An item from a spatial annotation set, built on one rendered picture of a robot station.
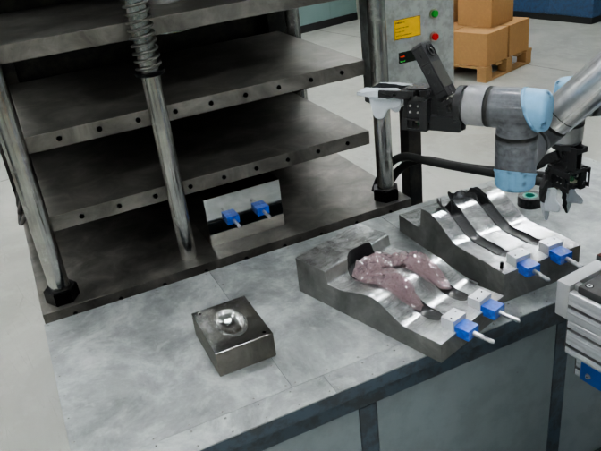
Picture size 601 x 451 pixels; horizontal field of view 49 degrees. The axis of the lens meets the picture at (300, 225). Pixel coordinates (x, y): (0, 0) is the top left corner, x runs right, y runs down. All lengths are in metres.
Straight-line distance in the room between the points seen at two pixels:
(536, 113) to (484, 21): 5.55
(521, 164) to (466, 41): 5.37
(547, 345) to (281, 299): 0.76
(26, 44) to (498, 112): 1.29
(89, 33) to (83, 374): 0.93
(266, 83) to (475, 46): 4.56
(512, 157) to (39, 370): 2.53
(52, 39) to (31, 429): 1.64
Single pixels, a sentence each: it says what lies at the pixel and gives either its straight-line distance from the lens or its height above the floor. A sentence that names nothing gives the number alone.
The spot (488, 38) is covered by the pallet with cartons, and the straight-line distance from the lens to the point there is 6.52.
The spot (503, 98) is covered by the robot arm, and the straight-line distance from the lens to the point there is 1.25.
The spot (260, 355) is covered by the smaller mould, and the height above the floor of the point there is 0.82.
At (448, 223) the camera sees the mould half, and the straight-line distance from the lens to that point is 1.98.
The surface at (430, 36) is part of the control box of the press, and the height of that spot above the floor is 1.30.
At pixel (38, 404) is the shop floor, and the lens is 3.13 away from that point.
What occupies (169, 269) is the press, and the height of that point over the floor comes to 0.79.
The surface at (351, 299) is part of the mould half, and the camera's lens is 1.75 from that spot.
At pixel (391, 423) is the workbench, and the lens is 1.81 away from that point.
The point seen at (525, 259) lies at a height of 0.90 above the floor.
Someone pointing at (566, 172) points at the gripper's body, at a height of 1.14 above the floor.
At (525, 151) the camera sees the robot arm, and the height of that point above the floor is 1.37.
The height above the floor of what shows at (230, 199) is 0.94.
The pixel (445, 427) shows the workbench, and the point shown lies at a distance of 1.94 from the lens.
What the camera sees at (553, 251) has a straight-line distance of 1.88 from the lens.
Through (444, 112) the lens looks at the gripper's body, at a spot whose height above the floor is 1.42.
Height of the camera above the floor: 1.84
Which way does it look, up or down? 27 degrees down
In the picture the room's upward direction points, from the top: 7 degrees counter-clockwise
